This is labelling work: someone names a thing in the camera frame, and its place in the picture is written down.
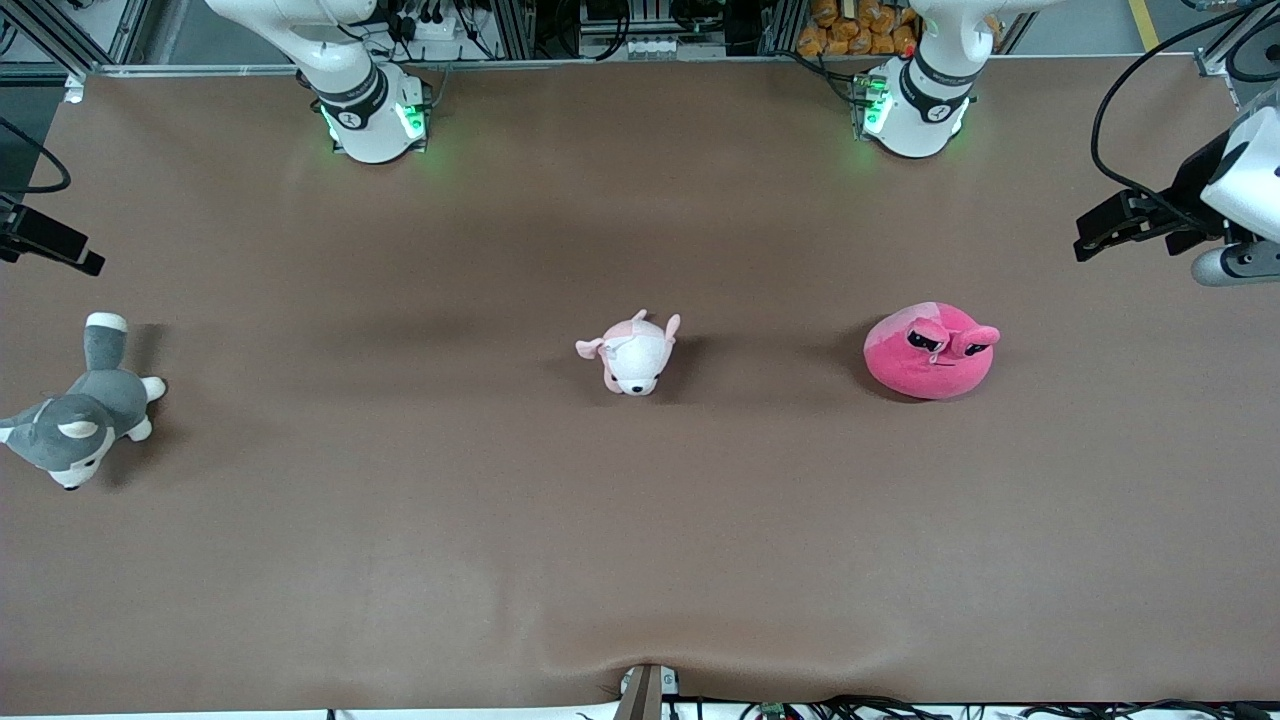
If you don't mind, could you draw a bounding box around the brown table cover mat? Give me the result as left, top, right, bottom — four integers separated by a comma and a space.
0, 55, 1280, 715

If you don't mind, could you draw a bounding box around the pile of orange items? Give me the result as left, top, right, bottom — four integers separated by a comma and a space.
797, 0, 921, 57

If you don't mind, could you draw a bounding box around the metal table edge bracket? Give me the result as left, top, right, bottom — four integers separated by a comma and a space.
614, 663, 681, 720

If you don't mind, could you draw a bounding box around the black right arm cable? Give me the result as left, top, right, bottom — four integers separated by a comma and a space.
0, 118, 72, 196

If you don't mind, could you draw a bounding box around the aluminium frame rail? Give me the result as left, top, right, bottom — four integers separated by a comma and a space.
0, 58, 906, 77

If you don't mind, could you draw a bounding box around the round hot pink plush toy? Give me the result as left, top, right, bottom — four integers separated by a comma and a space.
864, 302, 1001, 401

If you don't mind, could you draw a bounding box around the light pink puppy plush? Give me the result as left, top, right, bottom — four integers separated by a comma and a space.
575, 309, 682, 397

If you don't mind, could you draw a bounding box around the aluminium corner profile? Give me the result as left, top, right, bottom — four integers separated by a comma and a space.
1195, 0, 1280, 79

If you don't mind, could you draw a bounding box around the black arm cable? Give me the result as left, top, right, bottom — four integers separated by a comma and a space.
0, 118, 72, 196
1090, 3, 1280, 233

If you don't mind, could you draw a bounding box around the white power strip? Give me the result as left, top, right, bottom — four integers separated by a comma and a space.
393, 8, 473, 43

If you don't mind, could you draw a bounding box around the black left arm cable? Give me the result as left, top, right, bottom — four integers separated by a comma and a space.
1090, 3, 1280, 233

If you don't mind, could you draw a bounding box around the black floor cable bundle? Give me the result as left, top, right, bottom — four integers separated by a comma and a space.
740, 694, 1280, 720

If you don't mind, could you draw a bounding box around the grey husky plush toy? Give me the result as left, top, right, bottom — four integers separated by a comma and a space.
0, 312, 168, 491

